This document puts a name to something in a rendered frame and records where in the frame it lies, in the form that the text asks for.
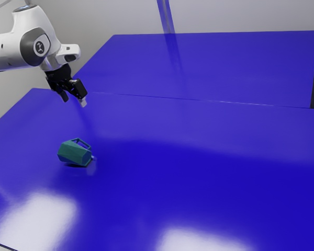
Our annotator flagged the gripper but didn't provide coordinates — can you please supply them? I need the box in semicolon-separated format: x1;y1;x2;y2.
44;64;88;108

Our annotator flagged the teal faceted mug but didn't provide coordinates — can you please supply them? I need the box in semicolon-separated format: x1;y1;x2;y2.
57;138;93;168

